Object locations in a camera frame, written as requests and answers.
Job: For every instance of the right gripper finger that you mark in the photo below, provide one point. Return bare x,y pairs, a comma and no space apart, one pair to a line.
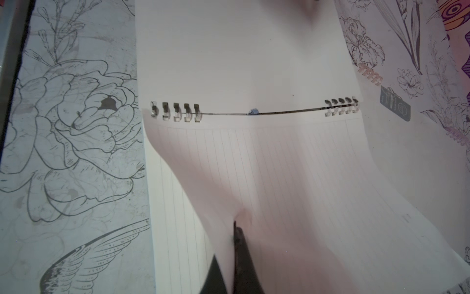
245,277

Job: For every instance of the torn lined page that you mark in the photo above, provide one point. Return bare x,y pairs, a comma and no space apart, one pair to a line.
317,214

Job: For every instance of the CAMP spiral notebook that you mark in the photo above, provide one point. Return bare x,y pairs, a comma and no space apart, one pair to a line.
221,58

